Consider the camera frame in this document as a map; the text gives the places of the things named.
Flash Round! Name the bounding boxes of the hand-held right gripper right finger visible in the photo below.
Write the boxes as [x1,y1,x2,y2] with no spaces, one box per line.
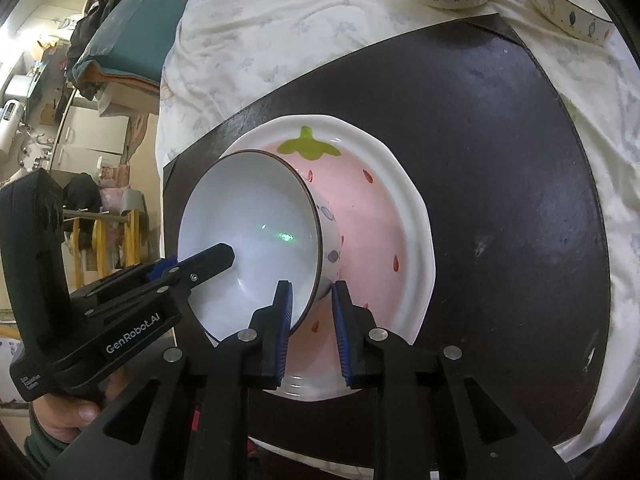
[331,280,576,480]

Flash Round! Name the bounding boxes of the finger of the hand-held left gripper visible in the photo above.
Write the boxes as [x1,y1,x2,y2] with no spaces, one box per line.
[150,242,236,302]
[146,256,181,282]

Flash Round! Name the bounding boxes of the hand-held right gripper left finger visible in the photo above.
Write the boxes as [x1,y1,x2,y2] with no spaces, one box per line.
[45,280,296,480]

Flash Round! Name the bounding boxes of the pink strawberry plate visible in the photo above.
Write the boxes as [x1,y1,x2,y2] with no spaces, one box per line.
[220,114,435,396]

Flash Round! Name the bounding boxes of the person's left forearm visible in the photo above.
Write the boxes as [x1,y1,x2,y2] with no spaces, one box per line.
[22,405,71,476]

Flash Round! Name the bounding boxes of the person's left hand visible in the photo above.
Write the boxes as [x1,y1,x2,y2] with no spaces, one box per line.
[37,366,131,443]

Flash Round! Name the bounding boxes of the yellow wooden rack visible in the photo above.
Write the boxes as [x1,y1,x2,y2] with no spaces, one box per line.
[62,207,146,286]

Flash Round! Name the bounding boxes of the pink patterned bag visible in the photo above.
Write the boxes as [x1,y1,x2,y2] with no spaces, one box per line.
[97,155,146,211]

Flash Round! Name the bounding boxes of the white kitchen cabinets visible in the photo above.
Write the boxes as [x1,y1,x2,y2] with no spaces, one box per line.
[50,105,133,171]

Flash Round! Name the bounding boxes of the white kitchen appliance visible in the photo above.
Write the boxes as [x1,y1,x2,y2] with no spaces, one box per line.
[0,100,26,161]

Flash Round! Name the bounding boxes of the teal padded cushion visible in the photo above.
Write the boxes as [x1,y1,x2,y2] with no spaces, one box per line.
[70,0,208,91]

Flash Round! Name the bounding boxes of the dark square board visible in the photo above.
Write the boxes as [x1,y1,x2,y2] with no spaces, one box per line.
[161,12,611,461]

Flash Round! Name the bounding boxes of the white floral bed sheet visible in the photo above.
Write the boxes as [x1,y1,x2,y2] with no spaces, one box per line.
[155,0,640,466]

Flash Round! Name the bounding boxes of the pile of dark clothes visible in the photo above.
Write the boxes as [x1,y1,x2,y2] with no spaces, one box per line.
[65,0,156,101]

